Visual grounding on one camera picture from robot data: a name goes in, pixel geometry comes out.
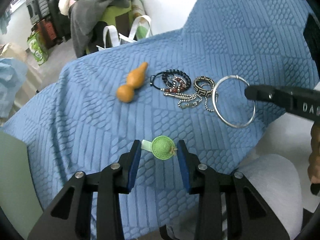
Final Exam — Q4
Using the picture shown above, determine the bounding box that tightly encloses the orange gourd ornament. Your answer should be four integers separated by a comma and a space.
116, 62, 148, 103

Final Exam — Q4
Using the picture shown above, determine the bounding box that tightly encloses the light blue bedding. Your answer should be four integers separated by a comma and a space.
1, 57, 28, 118

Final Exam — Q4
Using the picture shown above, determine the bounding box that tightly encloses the silver bangle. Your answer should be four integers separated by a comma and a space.
213, 75, 256, 129

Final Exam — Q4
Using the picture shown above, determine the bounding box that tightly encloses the red bead bracelet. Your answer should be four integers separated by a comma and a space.
161, 76, 189, 94

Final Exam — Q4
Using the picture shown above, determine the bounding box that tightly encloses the silver ball chain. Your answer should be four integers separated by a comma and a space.
163, 90, 220, 113

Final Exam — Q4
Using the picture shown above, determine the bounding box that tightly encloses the blue textured blanket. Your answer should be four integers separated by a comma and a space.
1, 0, 319, 239

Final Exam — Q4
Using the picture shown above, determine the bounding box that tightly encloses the white tote bag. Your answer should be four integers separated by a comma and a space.
96, 15, 153, 52

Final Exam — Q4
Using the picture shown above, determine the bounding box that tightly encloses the green plastic stool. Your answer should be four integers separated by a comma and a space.
85, 2, 133, 55

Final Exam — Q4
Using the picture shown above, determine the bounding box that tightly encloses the black storage crate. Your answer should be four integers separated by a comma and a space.
25, 0, 50, 25

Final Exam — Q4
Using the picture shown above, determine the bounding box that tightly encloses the black white patterned bangle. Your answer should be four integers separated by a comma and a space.
193, 76, 215, 98

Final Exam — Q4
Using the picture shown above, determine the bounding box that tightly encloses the green hat hair clip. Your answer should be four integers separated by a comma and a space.
141, 135, 177, 160

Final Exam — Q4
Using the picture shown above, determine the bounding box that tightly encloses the dotted rolled mat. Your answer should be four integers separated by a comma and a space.
129, 0, 151, 41

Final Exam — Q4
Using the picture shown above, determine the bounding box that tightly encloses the person's right hand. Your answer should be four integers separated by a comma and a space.
308, 123, 320, 184

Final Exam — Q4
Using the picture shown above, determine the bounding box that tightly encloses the black coil hair tie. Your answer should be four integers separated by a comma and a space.
150, 68, 192, 92

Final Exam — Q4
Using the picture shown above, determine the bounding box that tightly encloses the grey towel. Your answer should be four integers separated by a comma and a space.
70, 0, 130, 58

